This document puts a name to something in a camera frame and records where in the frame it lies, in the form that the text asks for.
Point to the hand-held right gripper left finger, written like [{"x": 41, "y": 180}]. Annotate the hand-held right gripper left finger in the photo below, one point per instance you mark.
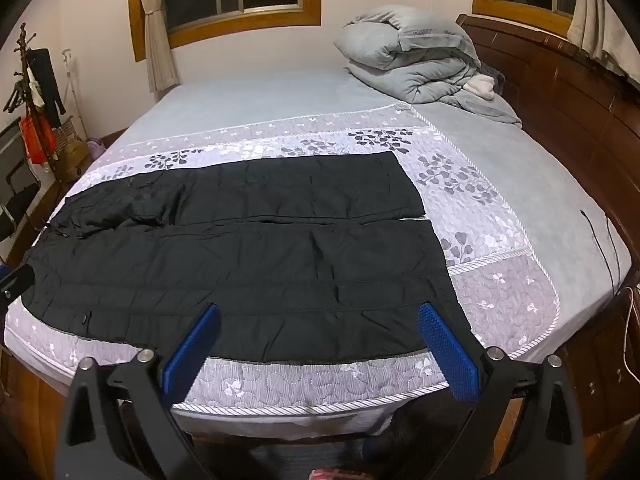
[{"x": 192, "y": 350}]

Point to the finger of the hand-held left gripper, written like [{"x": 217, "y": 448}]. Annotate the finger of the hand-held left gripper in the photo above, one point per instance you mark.
[{"x": 15, "y": 285}]

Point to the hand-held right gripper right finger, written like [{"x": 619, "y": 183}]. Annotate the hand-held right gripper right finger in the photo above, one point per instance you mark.
[{"x": 450, "y": 355}]

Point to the black pants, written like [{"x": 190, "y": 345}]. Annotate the black pants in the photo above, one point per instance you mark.
[{"x": 260, "y": 260}]

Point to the black folding chair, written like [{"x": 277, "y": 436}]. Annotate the black folding chair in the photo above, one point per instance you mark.
[{"x": 17, "y": 200}]

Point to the quilted floral bedspread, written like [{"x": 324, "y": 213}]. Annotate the quilted floral bedspread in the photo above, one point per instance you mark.
[{"x": 480, "y": 220}]

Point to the brown bag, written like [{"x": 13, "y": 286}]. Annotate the brown bag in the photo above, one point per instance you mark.
[{"x": 70, "y": 157}]

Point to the red bag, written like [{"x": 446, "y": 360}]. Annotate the red bag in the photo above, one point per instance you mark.
[{"x": 37, "y": 140}]

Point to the wooden nightstand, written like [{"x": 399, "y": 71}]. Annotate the wooden nightstand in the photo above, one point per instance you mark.
[{"x": 605, "y": 370}]

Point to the white metal stand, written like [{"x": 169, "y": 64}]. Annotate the white metal stand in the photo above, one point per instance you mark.
[{"x": 71, "y": 90}]

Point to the dark hanging garment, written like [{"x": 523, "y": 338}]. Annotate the dark hanging garment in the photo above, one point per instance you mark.
[{"x": 47, "y": 80}]

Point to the grey bed sheet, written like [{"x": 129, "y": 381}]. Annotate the grey bed sheet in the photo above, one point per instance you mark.
[{"x": 540, "y": 160}]

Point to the wooden coat rack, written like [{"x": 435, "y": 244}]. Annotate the wooden coat rack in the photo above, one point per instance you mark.
[{"x": 21, "y": 60}]

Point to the small white cloth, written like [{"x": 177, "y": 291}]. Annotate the small white cloth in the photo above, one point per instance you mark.
[{"x": 480, "y": 86}]

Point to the wooden bed headboard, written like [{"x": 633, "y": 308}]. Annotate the wooden bed headboard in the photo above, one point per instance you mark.
[{"x": 560, "y": 90}]

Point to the cream curtain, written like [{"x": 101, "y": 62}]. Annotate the cream curtain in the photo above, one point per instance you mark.
[
  {"x": 157, "y": 35},
  {"x": 600, "y": 30}
]

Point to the folded grey duvet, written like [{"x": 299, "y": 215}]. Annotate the folded grey duvet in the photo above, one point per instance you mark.
[{"x": 415, "y": 55}]

